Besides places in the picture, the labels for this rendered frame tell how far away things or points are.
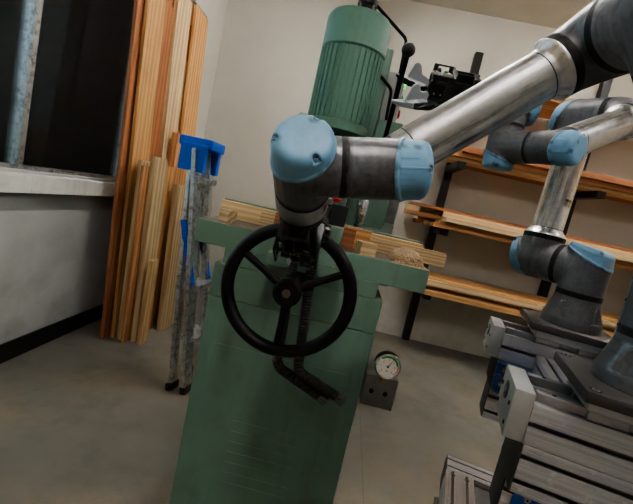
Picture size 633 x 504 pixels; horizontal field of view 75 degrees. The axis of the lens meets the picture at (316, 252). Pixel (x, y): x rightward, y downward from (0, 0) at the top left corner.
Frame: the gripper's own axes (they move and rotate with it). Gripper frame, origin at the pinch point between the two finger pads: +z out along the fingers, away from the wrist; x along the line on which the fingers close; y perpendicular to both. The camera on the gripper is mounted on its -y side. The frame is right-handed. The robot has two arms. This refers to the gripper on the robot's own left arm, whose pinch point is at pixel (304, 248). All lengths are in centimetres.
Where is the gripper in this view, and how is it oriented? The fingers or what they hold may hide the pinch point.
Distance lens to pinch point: 78.7
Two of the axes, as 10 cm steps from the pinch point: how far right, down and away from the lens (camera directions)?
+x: 9.7, 2.2, -0.6
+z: -0.3, 4.0, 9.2
